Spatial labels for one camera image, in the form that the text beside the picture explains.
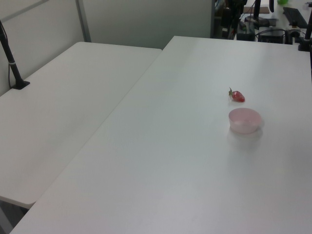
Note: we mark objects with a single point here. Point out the black electronics box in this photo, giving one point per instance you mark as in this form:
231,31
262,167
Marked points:
271,35

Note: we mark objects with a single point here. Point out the black computer keyboard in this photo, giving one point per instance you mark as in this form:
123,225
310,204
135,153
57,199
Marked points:
295,16

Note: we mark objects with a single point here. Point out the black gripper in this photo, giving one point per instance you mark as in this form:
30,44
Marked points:
235,5

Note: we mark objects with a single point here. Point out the brown flat board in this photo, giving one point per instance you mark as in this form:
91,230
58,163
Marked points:
263,10

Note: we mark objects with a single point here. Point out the red strawberry with green leaves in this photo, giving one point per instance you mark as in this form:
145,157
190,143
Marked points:
238,96

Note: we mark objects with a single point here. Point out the black monitor stand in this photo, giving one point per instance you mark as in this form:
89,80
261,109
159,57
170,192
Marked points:
256,17

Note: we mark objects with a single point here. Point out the black camera pole with clamp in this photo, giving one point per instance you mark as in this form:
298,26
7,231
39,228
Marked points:
11,61
307,31

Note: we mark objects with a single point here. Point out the green round object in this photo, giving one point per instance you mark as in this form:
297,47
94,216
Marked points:
283,1

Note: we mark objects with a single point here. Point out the pink translucent plastic bowl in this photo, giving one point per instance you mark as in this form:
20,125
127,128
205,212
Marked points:
244,121

